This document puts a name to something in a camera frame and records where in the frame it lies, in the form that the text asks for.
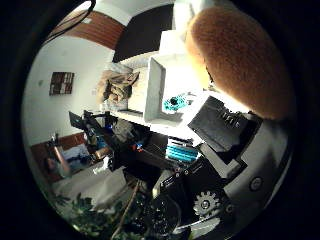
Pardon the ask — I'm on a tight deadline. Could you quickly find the teal toy with white head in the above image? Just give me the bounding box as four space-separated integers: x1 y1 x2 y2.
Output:
163 94 189 112

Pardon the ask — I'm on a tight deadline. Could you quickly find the orange plush toy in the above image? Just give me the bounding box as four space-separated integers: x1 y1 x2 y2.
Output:
184 6 296 121

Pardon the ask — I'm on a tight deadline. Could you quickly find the white open container box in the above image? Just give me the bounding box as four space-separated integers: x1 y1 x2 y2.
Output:
143 54 208 128

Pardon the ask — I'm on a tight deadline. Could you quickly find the teal ribbed stack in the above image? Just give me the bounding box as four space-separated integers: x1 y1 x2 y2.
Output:
165 138 199 163

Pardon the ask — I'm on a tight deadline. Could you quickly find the white plastic sheet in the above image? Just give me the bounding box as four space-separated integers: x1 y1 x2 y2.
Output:
54 166 128 208

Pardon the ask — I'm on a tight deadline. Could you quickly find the green leafy plant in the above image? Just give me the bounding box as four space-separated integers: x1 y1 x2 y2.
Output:
56 193 141 239

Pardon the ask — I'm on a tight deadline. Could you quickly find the black laptop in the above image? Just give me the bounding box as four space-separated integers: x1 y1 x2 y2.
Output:
68 110 88 131

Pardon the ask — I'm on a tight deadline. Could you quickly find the black panel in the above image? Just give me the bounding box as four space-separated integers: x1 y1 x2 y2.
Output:
112 3 175 63

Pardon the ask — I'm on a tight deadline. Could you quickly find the dark framed wall picture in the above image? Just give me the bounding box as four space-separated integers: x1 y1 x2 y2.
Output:
49 71 76 97

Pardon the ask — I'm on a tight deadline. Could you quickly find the black cable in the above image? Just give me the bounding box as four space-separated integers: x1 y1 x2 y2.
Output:
43 0 98 44

